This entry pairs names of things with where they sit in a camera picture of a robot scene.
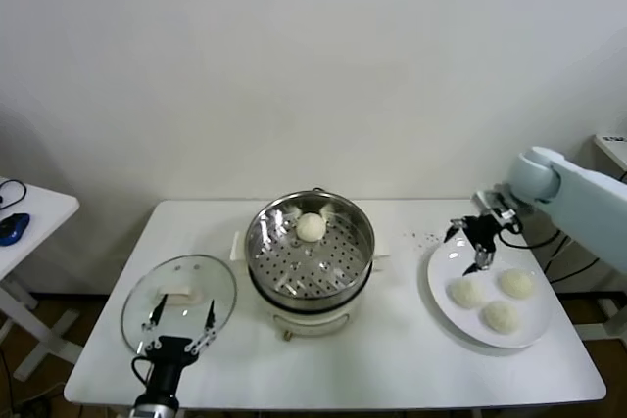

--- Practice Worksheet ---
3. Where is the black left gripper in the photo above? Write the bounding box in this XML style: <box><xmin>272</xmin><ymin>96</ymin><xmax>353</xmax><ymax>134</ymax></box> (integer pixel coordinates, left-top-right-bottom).
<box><xmin>140</xmin><ymin>294</ymin><xmax>219</xmax><ymax>397</ymax></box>

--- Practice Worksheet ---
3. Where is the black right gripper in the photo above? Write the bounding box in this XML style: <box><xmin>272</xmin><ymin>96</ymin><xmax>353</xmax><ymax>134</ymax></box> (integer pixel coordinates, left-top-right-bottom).
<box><xmin>443</xmin><ymin>214</ymin><xmax>501</xmax><ymax>277</ymax></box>

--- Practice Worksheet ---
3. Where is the blue computer mouse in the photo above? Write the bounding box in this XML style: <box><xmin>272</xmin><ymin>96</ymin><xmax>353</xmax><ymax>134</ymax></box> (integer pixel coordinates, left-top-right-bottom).
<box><xmin>0</xmin><ymin>211</ymin><xmax>31</xmax><ymax>247</ymax></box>

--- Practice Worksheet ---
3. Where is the white side table with label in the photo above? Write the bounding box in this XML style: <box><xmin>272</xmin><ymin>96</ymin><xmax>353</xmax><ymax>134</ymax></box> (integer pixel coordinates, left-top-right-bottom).
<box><xmin>572</xmin><ymin>133</ymin><xmax>627</xmax><ymax>341</ymax></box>

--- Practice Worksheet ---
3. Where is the black power adapter cable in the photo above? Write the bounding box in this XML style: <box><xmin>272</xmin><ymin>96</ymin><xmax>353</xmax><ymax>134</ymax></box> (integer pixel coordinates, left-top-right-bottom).
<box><xmin>542</xmin><ymin>236</ymin><xmax>603</xmax><ymax>287</ymax></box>

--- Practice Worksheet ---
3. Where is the glass pot lid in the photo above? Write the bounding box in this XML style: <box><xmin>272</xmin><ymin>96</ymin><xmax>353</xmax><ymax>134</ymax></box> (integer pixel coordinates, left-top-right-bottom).
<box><xmin>121</xmin><ymin>255</ymin><xmax>239</xmax><ymax>358</ymax></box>

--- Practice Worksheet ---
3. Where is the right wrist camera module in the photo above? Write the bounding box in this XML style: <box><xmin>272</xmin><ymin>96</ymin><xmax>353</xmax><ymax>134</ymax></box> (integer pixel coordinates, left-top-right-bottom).
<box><xmin>471</xmin><ymin>187</ymin><xmax>520</xmax><ymax>228</ymax></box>

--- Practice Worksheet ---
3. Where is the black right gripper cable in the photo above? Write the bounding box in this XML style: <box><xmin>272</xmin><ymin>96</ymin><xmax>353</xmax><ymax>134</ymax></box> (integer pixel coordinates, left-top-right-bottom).
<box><xmin>497</xmin><ymin>226</ymin><xmax>564</xmax><ymax>251</ymax></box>

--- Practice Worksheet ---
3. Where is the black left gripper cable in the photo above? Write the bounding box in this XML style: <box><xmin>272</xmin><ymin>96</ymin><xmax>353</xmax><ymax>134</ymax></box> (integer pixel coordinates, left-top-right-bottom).
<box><xmin>130</xmin><ymin>356</ymin><xmax>154</xmax><ymax>389</ymax></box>

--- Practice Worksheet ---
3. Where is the perforated steel steamer basket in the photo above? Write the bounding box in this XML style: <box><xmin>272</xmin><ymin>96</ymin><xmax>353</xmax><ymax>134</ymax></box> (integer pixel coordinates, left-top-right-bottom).
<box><xmin>244</xmin><ymin>191</ymin><xmax>377</xmax><ymax>302</ymax></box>

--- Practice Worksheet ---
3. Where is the white side table with mouse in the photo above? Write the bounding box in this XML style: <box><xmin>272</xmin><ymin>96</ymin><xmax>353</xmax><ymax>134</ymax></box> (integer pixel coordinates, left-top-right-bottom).
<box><xmin>0</xmin><ymin>176</ymin><xmax>82</xmax><ymax>383</ymax></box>

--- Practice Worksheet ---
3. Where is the white steamed baozi bun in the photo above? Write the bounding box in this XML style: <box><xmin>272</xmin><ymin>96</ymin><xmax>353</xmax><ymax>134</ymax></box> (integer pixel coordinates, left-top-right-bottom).
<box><xmin>296</xmin><ymin>211</ymin><xmax>326</xmax><ymax>244</ymax></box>
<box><xmin>499</xmin><ymin>268</ymin><xmax>536</xmax><ymax>300</ymax></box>
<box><xmin>481</xmin><ymin>300</ymin><xmax>520</xmax><ymax>335</ymax></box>
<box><xmin>449</xmin><ymin>276</ymin><xmax>486</xmax><ymax>309</ymax></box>

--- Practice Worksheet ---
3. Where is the black mouse cable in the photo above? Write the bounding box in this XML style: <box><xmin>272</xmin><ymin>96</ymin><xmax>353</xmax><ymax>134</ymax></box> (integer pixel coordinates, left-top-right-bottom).
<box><xmin>0</xmin><ymin>178</ymin><xmax>28</xmax><ymax>211</ymax></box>

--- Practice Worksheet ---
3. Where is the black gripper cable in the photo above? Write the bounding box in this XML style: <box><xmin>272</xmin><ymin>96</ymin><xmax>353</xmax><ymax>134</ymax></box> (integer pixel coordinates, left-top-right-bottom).
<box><xmin>497</xmin><ymin>226</ymin><xmax>564</xmax><ymax>251</ymax></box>
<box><xmin>130</xmin><ymin>356</ymin><xmax>154</xmax><ymax>389</ymax></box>

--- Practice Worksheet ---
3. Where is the white oval plate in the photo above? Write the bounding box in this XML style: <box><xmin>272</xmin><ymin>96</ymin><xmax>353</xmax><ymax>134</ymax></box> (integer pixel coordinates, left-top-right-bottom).
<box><xmin>418</xmin><ymin>236</ymin><xmax>557</xmax><ymax>351</ymax></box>

